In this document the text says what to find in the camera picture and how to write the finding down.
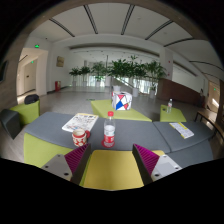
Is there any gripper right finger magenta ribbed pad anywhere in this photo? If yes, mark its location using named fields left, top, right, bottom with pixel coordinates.
left=132, top=144, right=181, bottom=185

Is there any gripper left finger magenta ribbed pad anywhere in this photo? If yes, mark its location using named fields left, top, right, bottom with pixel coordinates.
left=42, top=143, right=91, bottom=185

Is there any clear water bottle red label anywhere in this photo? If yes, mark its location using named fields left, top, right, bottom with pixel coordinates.
left=103, top=111, right=115, bottom=147

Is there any small distant water bottle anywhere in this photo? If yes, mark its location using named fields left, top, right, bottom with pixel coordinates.
left=167, top=99, right=173, bottom=113

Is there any red white patterned mug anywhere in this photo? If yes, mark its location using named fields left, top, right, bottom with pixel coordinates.
left=72, top=128, right=90, bottom=147

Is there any red round coaster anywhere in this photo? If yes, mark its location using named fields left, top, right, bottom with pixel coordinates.
left=101, top=140, right=115, bottom=148

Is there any grey green modular seating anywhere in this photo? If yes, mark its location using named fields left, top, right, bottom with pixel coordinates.
left=24, top=112, right=213, bottom=190

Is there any open magazine near mug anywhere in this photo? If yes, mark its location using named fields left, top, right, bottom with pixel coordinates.
left=62, top=113, right=99, bottom=132

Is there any yellow white brochure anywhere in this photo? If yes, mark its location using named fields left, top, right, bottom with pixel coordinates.
left=170, top=122, right=194, bottom=139

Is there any green cube seat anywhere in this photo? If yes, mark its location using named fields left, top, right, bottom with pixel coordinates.
left=11, top=101, right=40, bottom=125

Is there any colourful geometric cube box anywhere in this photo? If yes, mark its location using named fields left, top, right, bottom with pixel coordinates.
left=112, top=91, right=132, bottom=110

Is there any wooden long bench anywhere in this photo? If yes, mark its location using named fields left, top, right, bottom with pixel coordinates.
left=195, top=110, right=224, bottom=136

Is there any black backpack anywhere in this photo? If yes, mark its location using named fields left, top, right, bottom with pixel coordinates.
left=24, top=94, right=39, bottom=105

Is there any red fire extinguisher box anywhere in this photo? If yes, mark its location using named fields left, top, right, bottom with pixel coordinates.
left=55, top=81, right=61, bottom=92

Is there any person standing far right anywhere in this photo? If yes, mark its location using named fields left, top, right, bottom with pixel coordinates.
left=198, top=89, right=205, bottom=108

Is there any row of potted plants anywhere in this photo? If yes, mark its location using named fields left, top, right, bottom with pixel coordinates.
left=69, top=56, right=166, bottom=91

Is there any framed wall picture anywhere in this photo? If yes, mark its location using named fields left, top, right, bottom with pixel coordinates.
left=56, top=56, right=65, bottom=67

